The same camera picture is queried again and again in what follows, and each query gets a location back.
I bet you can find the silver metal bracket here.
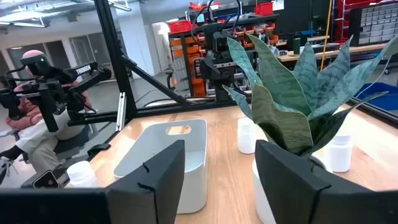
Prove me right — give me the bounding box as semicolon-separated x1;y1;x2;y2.
115;91;127;132

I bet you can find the grey plastic basket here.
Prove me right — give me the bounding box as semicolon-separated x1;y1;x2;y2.
113;118;208;215

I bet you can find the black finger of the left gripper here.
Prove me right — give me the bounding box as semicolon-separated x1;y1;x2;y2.
211;58;222;80
200;58;213;80

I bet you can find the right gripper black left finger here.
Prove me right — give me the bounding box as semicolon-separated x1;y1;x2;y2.
106;139;187;224

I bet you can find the black aluminium frame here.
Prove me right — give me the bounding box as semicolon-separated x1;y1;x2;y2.
67;0;398;129

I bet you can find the dark office chair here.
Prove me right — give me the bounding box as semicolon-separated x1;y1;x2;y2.
52;123;99;163

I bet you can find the grey drawer cabinet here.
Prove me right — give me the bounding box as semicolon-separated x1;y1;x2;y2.
357;2;398;45

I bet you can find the ceiling strip light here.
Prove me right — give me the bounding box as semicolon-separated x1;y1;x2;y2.
0;20;48;29

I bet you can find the yellow cable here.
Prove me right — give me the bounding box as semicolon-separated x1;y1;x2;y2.
319;0;334;72

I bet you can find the person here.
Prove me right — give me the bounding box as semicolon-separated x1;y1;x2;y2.
0;49;94;177

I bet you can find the red storage bin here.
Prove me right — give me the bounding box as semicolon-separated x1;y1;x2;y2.
254;1;274;17
169;20;193;35

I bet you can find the dark green can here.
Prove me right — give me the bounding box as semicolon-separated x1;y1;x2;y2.
292;37;302;55

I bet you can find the wooden workbench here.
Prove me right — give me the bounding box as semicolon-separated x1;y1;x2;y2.
276;34;388;63

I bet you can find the shelving with orange bins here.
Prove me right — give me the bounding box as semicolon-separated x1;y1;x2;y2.
167;14;280;98

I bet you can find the green snake plant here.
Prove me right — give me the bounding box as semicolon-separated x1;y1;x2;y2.
222;33;398;157

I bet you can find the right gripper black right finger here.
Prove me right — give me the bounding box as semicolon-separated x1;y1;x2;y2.
254;139;331;224

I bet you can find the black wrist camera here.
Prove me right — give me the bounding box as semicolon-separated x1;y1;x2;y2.
213;30;233;53

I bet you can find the red metal rack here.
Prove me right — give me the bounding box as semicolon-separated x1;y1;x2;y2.
331;0;354;43

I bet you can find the black plastic clamp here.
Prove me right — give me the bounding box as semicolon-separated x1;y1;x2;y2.
86;142;112;157

